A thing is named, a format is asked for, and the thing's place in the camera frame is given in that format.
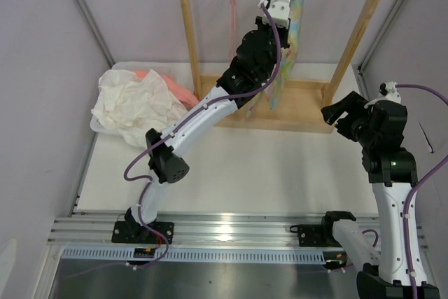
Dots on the white crumpled garment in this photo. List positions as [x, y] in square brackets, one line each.
[130, 105]

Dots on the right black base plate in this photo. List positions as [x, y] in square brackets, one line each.
[312, 235]

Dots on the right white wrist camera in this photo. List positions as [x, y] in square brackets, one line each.
[388, 92]

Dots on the wooden clothes rack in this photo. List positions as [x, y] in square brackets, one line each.
[302, 99]

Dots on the floral yellow skirt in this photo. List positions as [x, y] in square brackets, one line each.
[274, 92]

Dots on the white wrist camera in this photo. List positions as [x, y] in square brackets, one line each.
[279, 11]
[388, 92]

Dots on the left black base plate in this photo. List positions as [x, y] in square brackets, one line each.
[123, 234]

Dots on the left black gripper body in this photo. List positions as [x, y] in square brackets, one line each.
[271, 38]

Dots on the aluminium mounting rail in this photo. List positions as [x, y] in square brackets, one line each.
[207, 231]

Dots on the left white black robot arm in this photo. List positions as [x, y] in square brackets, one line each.
[166, 148]

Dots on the pink garment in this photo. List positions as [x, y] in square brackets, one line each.
[184, 95]

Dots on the slotted cable duct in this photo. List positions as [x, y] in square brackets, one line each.
[303, 257]

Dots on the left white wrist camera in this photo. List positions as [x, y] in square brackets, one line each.
[279, 11]

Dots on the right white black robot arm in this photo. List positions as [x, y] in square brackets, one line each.
[395, 270]

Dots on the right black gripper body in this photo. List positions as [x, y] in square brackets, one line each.
[355, 127]

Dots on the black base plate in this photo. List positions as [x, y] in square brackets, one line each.
[123, 234]
[312, 235]

